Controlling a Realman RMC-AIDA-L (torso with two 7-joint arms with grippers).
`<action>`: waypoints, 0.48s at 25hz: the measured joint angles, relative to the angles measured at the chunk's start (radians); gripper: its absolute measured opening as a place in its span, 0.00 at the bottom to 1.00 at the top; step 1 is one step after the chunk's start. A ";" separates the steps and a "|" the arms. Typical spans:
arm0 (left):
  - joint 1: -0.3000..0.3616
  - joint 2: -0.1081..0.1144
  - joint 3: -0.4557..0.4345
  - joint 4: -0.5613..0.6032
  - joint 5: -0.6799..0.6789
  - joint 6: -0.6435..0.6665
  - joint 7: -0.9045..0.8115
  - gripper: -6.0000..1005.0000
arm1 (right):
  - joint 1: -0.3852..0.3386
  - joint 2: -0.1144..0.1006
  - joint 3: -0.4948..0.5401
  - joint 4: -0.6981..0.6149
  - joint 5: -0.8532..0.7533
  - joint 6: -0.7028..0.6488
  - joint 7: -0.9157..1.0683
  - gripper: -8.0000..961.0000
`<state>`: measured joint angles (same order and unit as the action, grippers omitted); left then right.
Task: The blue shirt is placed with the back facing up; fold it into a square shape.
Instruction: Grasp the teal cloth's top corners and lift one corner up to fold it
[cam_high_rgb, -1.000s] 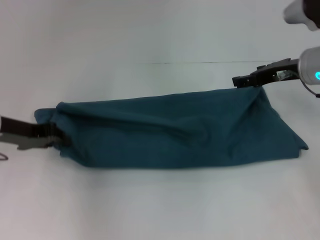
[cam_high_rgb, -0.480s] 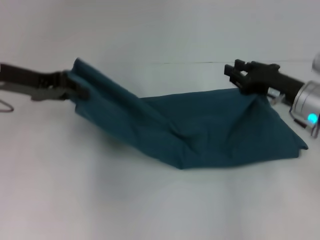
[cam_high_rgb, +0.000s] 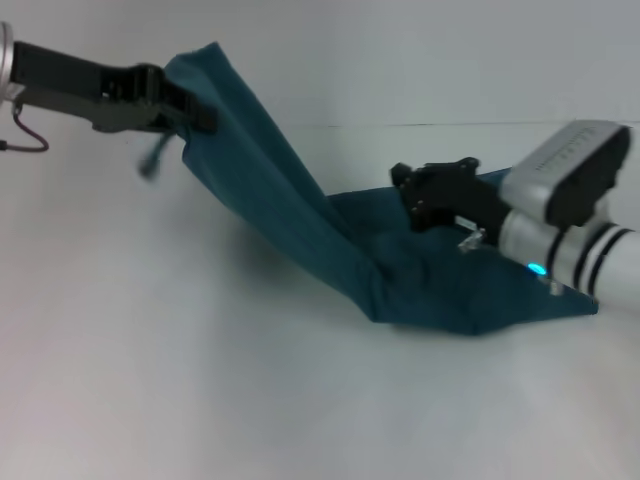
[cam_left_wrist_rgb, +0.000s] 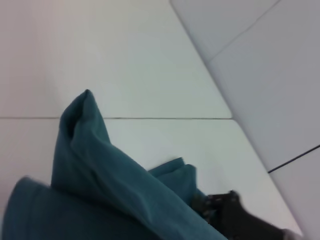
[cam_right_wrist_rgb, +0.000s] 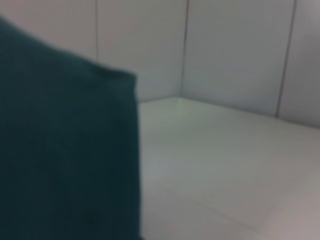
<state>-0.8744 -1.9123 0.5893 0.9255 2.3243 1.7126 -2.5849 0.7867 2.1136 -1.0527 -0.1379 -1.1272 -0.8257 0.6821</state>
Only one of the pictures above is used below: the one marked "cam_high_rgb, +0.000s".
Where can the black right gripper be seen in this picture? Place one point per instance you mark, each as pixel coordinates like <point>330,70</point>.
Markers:
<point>455,200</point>

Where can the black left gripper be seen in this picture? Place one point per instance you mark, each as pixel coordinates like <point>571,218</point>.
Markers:
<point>75,85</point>

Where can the blue shirt with FREE print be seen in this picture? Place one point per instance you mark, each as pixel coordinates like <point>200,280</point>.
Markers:
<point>310,200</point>

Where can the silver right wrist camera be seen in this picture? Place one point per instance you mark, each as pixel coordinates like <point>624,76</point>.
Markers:
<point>565,170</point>

